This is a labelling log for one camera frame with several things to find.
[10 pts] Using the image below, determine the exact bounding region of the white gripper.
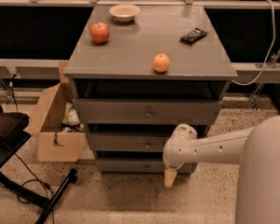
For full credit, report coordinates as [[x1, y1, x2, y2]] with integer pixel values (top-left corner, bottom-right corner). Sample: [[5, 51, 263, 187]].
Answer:
[[162, 155, 185, 188]]

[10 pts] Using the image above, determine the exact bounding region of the grey drawer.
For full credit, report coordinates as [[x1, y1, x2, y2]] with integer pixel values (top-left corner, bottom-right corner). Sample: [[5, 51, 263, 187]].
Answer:
[[87, 133, 170, 152], [74, 98, 222, 125], [94, 157, 199, 175]]

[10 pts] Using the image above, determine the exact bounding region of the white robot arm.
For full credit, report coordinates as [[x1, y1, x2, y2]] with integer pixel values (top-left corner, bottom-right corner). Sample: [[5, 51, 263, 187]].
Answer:
[[162, 116, 280, 224]]

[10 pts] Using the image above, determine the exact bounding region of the grey bottom drawer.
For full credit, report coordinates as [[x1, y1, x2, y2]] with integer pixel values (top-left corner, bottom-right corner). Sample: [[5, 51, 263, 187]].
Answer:
[[94, 157, 199, 175]]

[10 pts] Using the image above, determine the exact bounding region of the grey top drawer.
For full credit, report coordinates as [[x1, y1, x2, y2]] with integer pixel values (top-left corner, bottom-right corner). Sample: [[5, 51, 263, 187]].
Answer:
[[74, 98, 222, 125]]

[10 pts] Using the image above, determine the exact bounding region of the grey drawer cabinet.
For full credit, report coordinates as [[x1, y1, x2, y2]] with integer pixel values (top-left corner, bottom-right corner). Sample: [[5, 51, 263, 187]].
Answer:
[[64, 6, 237, 160]]

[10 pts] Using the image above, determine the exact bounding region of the orange fruit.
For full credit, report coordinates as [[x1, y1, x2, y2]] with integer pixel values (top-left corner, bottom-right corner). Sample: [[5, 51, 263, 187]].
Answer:
[[153, 53, 170, 73]]

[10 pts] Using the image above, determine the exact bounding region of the white green bag in box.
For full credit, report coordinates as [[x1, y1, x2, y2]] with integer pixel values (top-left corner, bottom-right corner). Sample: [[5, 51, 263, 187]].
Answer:
[[63, 103, 80, 126]]

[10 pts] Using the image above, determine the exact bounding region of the cardboard box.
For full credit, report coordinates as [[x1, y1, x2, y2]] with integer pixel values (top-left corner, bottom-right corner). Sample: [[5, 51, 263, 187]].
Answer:
[[25, 62, 87, 161]]

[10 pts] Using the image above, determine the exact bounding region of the black snack packet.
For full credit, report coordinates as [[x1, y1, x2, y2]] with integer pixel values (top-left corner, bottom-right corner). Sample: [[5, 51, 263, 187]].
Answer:
[[179, 28, 208, 45]]

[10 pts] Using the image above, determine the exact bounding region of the red apple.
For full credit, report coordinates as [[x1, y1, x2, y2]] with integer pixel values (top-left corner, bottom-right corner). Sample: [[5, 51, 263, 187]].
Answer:
[[90, 22, 110, 44]]

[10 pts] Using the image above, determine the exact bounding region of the black stand with tray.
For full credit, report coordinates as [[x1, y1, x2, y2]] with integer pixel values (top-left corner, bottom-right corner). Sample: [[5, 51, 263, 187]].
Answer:
[[0, 105, 77, 224]]

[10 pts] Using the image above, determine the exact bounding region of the white bowl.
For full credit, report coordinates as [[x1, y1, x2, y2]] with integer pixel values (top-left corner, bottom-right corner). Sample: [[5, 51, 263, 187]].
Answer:
[[109, 5, 140, 22]]

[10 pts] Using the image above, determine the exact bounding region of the black floor cable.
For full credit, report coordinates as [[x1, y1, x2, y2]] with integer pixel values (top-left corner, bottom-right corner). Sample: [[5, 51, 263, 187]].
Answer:
[[13, 152, 56, 224]]

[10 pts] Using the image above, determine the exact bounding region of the white hanging cable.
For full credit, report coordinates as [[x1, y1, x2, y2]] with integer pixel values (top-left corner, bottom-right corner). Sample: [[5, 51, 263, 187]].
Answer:
[[231, 0, 277, 87]]

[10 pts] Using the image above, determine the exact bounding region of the grey metal rail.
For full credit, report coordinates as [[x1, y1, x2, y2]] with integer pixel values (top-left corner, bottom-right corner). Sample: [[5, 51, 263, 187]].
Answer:
[[0, 59, 67, 79]]

